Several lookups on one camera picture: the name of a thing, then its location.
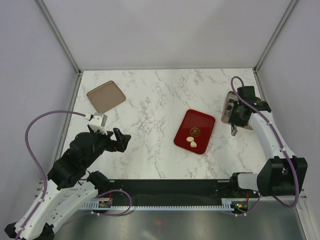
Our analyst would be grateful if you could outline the right aluminium frame post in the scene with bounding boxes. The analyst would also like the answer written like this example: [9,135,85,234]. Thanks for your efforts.
[252,0,301,73]

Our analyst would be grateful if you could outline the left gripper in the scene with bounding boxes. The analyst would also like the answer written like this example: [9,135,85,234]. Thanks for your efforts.
[83,127,132,168]

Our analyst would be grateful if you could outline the steel kitchen tongs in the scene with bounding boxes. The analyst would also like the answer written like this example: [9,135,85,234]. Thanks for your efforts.
[231,124,238,137]

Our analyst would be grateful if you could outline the white cable duct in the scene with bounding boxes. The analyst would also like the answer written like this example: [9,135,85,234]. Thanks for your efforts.
[79,198,249,211]

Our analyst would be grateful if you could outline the gold box lid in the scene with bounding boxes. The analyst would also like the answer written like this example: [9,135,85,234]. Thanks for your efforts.
[86,80,126,114]

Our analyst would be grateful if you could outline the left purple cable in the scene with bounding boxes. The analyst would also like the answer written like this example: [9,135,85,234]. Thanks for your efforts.
[14,110,133,240]

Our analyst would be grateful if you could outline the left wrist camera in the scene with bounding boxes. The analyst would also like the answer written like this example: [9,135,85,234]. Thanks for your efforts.
[88,112,108,135]

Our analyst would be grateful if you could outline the cream heart chocolate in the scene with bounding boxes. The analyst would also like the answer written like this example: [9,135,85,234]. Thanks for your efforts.
[190,141,197,148]

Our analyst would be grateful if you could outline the aluminium frame post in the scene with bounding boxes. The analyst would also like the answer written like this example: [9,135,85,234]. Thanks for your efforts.
[252,0,301,73]
[34,0,83,76]

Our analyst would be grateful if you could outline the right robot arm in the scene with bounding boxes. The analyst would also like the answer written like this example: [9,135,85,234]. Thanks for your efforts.
[228,86,308,198]

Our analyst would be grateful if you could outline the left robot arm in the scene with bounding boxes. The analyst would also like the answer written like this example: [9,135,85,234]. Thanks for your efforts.
[4,128,131,240]

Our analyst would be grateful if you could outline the cream oval chocolate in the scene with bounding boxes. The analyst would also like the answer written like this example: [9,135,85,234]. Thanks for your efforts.
[186,136,194,142]

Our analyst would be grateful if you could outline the gold chocolate box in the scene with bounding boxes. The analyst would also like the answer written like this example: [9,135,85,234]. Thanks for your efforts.
[221,91,238,128]

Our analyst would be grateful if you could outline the aluminium profile rail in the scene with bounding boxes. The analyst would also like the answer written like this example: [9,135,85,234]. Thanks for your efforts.
[34,180,50,202]

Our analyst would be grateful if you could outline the red lacquer tray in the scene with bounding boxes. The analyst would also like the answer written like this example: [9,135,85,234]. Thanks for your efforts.
[173,109,216,155]

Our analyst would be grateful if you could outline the left aluminium frame post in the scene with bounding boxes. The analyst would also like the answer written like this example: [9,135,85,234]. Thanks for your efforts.
[34,0,83,76]

